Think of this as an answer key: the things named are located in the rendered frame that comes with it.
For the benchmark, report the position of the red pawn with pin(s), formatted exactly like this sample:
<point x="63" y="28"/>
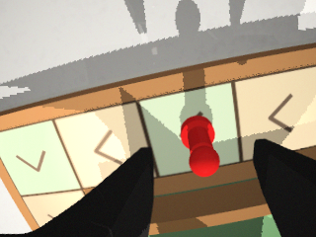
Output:
<point x="198" y="134"/>

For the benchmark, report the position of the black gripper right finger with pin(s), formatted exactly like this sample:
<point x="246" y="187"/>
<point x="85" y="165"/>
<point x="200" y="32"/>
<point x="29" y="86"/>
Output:
<point x="288" y="181"/>

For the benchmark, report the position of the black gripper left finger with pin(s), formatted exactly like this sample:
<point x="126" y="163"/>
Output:
<point x="119" y="206"/>

